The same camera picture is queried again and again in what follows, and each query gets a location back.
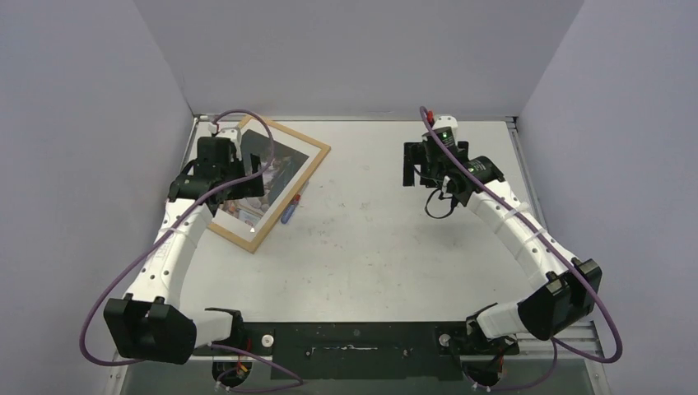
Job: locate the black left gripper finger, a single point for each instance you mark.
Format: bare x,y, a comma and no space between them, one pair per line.
230,190
254,187

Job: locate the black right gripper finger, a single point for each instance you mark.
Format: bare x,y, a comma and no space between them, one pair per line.
463,152
412,157

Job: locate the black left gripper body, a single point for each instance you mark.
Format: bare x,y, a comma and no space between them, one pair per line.
234,171

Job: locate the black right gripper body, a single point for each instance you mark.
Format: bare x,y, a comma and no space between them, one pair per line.
412,163

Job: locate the wooden picture frame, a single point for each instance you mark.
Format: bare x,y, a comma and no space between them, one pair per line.
238,232

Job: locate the blue red screwdriver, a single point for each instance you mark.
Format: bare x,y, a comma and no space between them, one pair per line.
290,209

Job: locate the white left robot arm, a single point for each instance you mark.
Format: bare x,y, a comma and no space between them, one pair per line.
146,323

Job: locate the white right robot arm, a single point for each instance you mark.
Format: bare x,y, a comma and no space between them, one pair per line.
563,285

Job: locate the cat photo print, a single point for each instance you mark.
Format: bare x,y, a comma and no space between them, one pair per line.
283,167

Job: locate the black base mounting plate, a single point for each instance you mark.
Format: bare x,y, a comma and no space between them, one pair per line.
397,350

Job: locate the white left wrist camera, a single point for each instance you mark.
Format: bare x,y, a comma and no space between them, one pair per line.
234,134

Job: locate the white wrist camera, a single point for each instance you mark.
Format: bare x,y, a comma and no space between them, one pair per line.
234,134
445,121

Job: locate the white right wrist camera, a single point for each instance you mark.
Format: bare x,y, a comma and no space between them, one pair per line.
445,121

